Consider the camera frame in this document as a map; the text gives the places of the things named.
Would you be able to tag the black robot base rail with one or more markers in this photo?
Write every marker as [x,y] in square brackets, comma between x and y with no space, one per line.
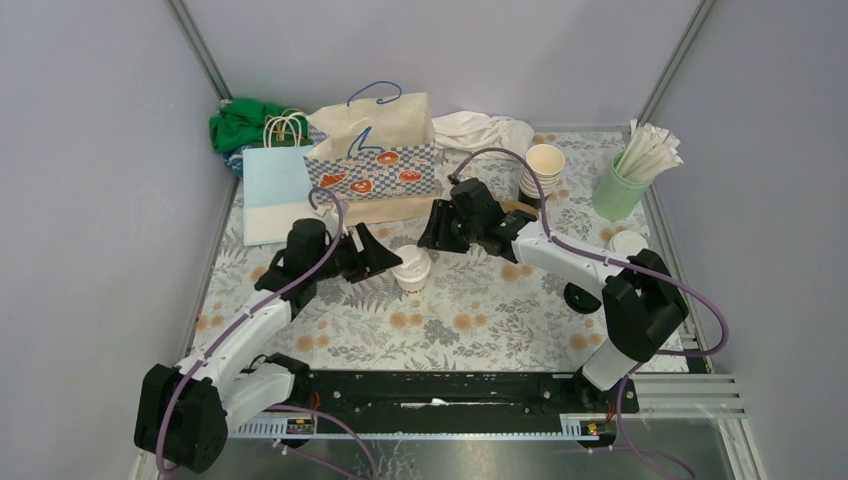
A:
[452,403]

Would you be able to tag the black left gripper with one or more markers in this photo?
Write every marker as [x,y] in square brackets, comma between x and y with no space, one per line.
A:
[376,258]

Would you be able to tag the black coffee lid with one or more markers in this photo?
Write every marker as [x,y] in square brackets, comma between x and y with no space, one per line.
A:
[579,300]

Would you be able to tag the blue checkered paper bag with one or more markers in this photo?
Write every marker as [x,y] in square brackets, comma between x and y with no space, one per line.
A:
[377,155]

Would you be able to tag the white cloth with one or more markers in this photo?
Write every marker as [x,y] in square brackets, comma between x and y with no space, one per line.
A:
[468,132]

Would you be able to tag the stack of white lids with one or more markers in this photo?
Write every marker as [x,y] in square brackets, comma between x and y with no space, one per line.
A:
[627,242]

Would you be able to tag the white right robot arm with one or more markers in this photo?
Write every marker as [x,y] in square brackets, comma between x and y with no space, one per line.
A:
[641,304]

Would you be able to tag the stack of brown cup carriers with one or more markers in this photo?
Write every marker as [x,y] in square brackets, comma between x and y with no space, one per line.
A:
[514,205]

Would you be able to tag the light blue paper bag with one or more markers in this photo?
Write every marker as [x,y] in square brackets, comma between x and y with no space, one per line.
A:
[276,181]

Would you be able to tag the green straw holder cup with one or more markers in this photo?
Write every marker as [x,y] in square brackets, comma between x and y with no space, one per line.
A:
[615,197]

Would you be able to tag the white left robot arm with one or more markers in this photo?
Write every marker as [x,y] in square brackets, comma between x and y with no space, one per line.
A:
[186,412]

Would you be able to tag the green cloth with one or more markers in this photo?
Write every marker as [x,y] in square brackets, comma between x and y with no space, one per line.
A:
[242,121]

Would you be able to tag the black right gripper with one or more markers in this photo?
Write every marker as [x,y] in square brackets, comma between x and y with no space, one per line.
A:
[436,234]

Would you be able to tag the bundle of white wrapped straws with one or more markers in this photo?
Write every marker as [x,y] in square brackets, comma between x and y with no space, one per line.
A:
[650,151]

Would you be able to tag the white paper coffee cup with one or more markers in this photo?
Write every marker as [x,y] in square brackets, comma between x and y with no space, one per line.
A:
[411,282]

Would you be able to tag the stack of black paper cups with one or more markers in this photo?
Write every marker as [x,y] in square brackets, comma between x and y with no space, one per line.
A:
[539,178]

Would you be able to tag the white coffee lid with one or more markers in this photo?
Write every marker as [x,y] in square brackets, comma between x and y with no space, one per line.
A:
[415,261]

